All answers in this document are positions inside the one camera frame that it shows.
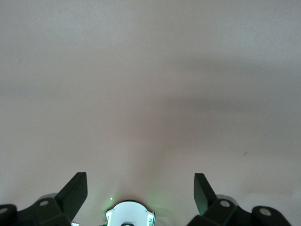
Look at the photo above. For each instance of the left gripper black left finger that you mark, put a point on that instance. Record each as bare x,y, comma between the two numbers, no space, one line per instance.
70,200

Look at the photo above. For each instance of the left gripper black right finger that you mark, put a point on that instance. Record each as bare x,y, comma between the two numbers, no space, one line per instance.
207,207

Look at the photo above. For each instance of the brown table cover sheet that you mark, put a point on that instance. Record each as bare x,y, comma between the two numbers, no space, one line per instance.
141,70

